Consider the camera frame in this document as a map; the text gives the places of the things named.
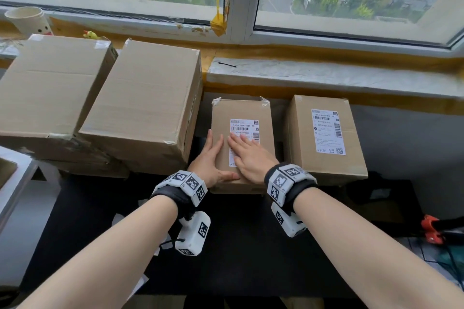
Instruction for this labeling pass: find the wristband with marker tags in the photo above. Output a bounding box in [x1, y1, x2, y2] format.
[263, 162, 319, 209]
[150, 171, 208, 209]

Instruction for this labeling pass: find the person's right forearm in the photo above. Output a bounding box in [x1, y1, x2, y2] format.
[292, 184, 464, 309]

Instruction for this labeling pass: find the person's left forearm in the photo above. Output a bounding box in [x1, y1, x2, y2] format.
[16, 195, 180, 309]

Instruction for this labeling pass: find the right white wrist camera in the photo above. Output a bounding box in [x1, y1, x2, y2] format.
[271, 203, 308, 239]

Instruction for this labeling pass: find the right wristband with marker tags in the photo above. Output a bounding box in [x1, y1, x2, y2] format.
[263, 162, 319, 209]

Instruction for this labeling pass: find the person's right hand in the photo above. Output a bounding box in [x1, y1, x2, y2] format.
[227, 134, 280, 186]

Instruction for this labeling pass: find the white side table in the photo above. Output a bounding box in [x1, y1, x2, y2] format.
[0, 145, 39, 235]

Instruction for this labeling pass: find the left wristband with marker tags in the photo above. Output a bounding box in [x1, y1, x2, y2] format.
[150, 171, 208, 209]

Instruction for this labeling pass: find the white paper cup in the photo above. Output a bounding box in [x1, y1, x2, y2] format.
[4, 7, 54, 36]

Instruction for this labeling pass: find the medium labelled cardboard box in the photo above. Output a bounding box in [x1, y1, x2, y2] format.
[283, 94, 369, 186]

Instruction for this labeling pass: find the large plain cardboard box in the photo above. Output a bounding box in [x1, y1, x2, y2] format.
[78, 39, 203, 176]

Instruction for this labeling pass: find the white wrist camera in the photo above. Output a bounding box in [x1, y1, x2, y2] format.
[173, 211, 212, 257]
[271, 203, 308, 239]

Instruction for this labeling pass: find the person's left hand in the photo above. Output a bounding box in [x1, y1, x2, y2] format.
[187, 129, 241, 188]

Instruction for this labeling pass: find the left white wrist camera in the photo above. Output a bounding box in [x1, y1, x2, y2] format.
[173, 211, 212, 257]

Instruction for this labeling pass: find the orange and black clamp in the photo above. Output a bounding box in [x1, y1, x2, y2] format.
[420, 214, 464, 246]

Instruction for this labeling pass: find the green cutting mat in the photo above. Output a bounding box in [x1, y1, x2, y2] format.
[426, 244, 464, 282]

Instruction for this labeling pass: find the flat cardboard box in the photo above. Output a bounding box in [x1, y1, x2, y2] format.
[43, 157, 131, 179]

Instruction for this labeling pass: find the small labelled cardboard box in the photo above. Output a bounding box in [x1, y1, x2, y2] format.
[210, 97, 277, 195]

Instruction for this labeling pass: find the large taped cardboard box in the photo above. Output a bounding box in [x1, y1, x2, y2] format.
[0, 34, 119, 162]

